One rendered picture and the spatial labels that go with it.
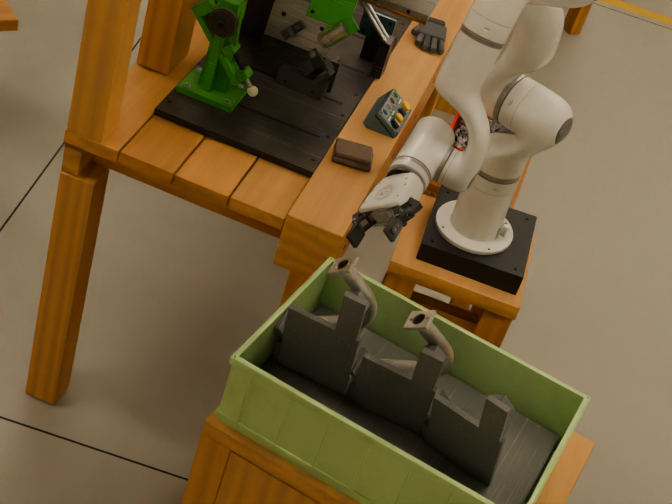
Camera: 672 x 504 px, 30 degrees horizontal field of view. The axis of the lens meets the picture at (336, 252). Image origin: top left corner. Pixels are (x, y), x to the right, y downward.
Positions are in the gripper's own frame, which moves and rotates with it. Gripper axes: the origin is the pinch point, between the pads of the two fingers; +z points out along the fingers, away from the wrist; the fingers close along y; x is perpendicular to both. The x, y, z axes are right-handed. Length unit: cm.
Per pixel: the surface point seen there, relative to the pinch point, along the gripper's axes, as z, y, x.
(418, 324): 15.0, 12.8, 9.7
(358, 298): 13.8, 2.5, 3.0
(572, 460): -3, 7, 69
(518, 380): -6.9, 3.4, 47.9
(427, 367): 17.6, 11.0, 17.9
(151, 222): -81, -172, 40
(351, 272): 10.5, 1.3, -0.5
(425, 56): -120, -66, 29
